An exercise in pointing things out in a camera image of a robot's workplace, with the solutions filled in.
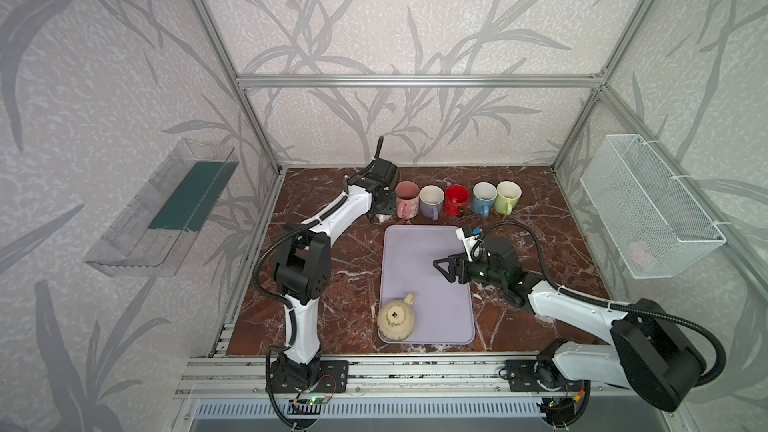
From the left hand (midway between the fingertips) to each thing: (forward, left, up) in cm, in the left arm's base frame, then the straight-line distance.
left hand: (388, 196), depth 95 cm
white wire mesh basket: (-24, -58, +22) cm, 66 cm away
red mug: (+7, -24, -9) cm, 27 cm away
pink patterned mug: (0, -6, -2) cm, 6 cm away
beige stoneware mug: (-37, -3, -4) cm, 37 cm away
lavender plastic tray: (-33, -16, -8) cm, 38 cm away
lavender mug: (+6, -15, -9) cm, 18 cm away
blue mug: (+3, -32, -4) cm, 32 cm away
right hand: (-19, -16, -1) cm, 25 cm away
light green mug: (+5, -41, -4) cm, 42 cm away
